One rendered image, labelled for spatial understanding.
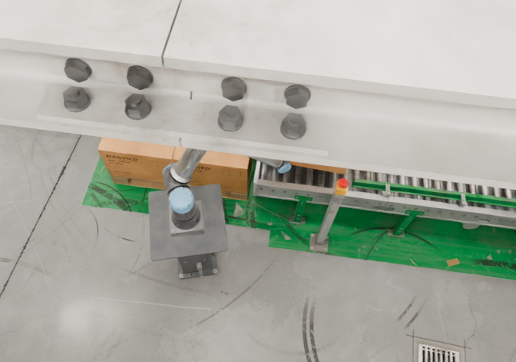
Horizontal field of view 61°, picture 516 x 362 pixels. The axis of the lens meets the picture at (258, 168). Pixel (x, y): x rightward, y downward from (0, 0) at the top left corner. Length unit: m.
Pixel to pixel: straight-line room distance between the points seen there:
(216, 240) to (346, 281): 1.26
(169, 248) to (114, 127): 2.51
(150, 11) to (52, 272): 3.62
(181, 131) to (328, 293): 3.28
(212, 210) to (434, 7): 2.69
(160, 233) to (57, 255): 1.23
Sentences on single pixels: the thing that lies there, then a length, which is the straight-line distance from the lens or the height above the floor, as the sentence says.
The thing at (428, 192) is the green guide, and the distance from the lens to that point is 3.50.
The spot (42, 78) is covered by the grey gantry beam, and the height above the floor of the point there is 3.11.
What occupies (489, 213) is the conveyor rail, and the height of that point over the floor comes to 0.59.
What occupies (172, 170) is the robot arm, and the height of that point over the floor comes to 1.11.
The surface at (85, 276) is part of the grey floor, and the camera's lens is 3.83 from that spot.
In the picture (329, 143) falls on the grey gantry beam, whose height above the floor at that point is 3.11.
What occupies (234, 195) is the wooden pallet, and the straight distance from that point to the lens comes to 3.81.
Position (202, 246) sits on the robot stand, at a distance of 2.91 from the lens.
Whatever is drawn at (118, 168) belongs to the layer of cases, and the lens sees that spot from 3.84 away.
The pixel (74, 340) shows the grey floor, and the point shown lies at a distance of 3.72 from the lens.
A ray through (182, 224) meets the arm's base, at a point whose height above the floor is 0.87.
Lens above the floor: 3.46
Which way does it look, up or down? 59 degrees down
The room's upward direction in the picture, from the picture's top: 3 degrees clockwise
